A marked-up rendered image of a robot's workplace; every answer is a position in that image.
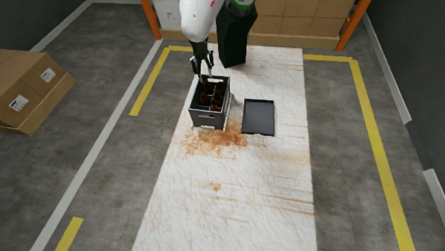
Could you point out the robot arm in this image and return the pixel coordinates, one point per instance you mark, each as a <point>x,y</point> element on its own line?
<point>198,16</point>

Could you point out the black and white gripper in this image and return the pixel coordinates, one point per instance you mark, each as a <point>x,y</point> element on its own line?
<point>197,50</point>

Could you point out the dark grey crate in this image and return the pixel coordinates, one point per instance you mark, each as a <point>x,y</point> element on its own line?
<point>200,114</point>

